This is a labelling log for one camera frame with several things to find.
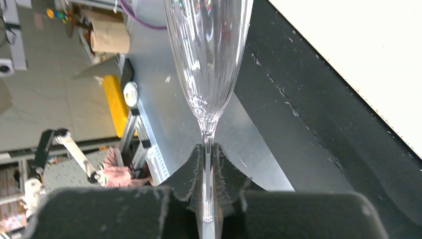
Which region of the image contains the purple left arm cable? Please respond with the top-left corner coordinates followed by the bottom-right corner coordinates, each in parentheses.
top-left (118, 0), bottom-right (167, 31)

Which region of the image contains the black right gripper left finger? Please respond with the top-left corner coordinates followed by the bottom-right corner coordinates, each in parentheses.
top-left (24, 145), bottom-right (202, 239)

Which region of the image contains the pink cloth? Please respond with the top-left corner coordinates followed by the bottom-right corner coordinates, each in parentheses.
top-left (101, 147), bottom-right (155, 187)

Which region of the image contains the brown cardboard roll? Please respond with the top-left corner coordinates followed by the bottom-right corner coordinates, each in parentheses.
top-left (91, 19), bottom-right (130, 54)

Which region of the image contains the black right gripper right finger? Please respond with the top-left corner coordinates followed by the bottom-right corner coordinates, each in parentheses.
top-left (212, 143), bottom-right (388, 239)

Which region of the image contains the white round cap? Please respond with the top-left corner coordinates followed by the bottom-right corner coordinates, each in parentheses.
top-left (123, 81), bottom-right (138, 108)

